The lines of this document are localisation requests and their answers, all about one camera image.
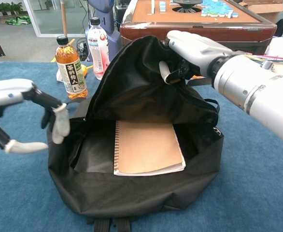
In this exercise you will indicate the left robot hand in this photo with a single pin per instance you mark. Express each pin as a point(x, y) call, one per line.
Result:
point(6, 91)

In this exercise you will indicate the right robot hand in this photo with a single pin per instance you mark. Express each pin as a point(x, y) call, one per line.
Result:
point(197, 50)

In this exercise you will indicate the brown spiral notebook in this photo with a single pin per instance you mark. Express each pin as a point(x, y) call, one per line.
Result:
point(146, 147)

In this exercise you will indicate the black fabric backpack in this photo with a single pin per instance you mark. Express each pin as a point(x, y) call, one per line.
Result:
point(131, 193)

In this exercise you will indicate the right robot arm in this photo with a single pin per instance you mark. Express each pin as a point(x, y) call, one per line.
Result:
point(252, 91)

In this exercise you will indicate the green and white wrapper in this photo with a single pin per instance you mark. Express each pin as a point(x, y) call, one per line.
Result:
point(18, 20)

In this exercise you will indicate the brown mahjong table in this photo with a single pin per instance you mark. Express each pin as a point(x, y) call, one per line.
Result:
point(204, 17)

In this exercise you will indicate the blue mahjong tile pile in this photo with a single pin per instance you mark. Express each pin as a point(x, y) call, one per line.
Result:
point(216, 9)

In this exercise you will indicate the blue mahjong tile stack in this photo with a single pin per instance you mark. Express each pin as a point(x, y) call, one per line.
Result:
point(162, 6)

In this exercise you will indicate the white mahjong tile row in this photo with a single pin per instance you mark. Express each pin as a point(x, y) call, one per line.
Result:
point(153, 6)

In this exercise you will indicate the amber tea bottle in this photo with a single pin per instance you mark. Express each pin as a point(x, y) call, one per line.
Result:
point(70, 72)

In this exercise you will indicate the cardboard box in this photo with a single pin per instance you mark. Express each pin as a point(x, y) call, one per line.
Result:
point(264, 9)

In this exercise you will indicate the small yellow plastic object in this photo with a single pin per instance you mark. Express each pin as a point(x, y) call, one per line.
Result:
point(84, 70)

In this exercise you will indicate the row of potted plants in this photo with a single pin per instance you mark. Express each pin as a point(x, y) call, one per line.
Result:
point(4, 7)

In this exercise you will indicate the wooden pole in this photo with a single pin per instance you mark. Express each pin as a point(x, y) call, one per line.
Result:
point(63, 17)

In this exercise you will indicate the pink drink bottle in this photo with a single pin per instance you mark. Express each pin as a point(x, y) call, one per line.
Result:
point(96, 53)

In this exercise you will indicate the blue grey robot stand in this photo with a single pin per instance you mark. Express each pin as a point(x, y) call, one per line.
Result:
point(105, 9)

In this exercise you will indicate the blue table cloth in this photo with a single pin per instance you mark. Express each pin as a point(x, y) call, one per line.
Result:
point(240, 181)

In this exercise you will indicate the white glass door frame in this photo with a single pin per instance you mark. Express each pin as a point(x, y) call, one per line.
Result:
point(49, 35)

